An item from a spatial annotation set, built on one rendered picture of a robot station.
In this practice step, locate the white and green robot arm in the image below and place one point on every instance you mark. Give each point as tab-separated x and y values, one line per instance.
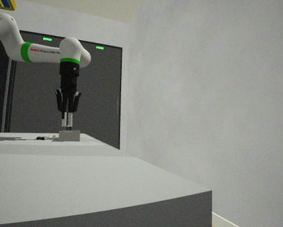
73	55

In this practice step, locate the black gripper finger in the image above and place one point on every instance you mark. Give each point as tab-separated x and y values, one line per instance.
73	105
62	105

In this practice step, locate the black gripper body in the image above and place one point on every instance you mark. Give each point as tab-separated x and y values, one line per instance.
68	81

